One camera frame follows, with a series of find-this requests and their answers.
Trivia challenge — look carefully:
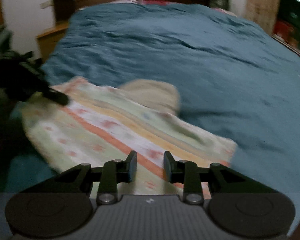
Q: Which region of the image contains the colourful patterned children's garment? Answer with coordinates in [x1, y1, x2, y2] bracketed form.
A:
[21, 77, 237, 195]

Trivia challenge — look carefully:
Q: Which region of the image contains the wooden bedside table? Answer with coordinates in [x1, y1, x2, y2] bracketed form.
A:
[37, 22, 68, 62]

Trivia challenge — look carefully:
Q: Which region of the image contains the teal bed blanket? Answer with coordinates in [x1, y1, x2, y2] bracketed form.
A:
[5, 3, 300, 235]

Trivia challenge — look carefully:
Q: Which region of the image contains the beige left curtain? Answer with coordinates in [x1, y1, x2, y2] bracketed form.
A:
[244, 0, 280, 36]

